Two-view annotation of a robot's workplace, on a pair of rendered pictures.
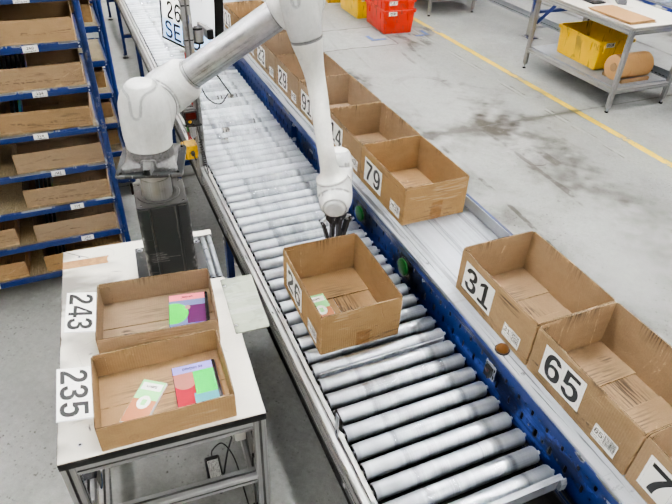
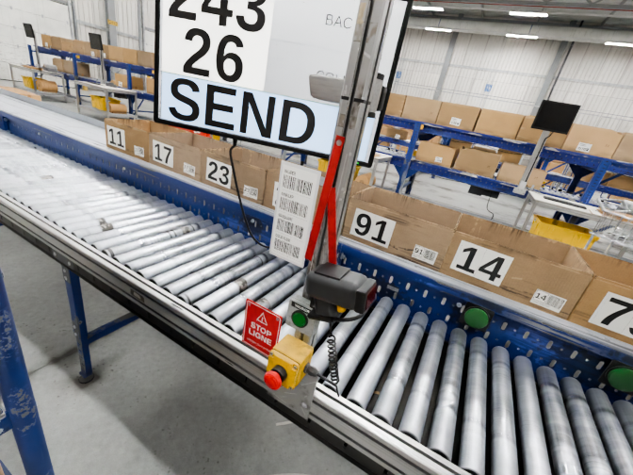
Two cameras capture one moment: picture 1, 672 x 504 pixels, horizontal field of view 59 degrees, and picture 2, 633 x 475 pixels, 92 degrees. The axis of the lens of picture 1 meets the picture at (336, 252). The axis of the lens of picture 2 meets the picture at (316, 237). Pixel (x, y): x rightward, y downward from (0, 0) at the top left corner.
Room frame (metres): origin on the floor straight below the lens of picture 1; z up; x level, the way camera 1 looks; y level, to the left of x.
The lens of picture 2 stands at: (2.20, 1.06, 1.35)
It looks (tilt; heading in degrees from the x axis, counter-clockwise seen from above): 23 degrees down; 319
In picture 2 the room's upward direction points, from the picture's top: 11 degrees clockwise
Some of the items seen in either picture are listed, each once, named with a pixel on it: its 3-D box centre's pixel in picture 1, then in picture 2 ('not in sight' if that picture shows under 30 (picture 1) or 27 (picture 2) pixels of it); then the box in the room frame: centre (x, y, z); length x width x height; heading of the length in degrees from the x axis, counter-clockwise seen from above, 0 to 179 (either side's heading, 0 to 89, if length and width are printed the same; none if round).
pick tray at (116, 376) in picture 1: (163, 385); not in sight; (1.16, 0.50, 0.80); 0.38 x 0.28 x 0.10; 112
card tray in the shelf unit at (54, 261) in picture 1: (82, 240); not in sight; (2.67, 1.44, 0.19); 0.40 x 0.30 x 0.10; 116
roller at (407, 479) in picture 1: (450, 463); not in sight; (0.99, -0.35, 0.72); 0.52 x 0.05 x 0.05; 115
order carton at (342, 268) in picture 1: (339, 289); not in sight; (1.59, -0.02, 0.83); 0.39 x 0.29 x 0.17; 24
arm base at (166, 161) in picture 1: (150, 154); not in sight; (1.78, 0.64, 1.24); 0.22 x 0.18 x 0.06; 10
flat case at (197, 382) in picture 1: (197, 387); not in sight; (1.19, 0.41, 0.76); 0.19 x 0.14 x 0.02; 21
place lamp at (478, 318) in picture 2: not in sight; (476, 319); (2.48, 0.07, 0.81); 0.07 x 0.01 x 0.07; 25
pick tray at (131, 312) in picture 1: (158, 312); not in sight; (1.47, 0.60, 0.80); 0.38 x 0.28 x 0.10; 108
